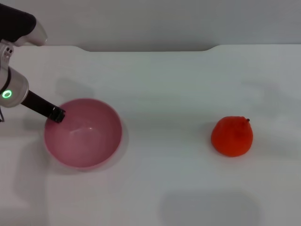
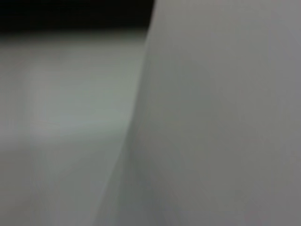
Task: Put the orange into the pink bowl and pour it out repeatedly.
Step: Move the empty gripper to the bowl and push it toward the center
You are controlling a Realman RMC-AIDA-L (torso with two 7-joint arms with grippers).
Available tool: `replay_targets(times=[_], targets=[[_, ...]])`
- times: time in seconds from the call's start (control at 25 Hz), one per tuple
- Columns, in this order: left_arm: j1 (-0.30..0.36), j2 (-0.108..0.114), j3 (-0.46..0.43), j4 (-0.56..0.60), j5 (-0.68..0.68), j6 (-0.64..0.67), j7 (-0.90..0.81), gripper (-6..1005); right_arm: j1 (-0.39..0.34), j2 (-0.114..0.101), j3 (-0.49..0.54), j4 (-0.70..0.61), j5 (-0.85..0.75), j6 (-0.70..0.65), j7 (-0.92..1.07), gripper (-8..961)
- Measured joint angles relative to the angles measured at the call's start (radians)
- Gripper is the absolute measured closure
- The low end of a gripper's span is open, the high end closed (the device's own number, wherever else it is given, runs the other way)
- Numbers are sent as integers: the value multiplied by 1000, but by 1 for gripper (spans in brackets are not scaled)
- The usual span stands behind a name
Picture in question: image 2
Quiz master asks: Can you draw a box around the white robot torso cover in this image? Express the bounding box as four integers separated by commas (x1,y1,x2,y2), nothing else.
93,0,301,226

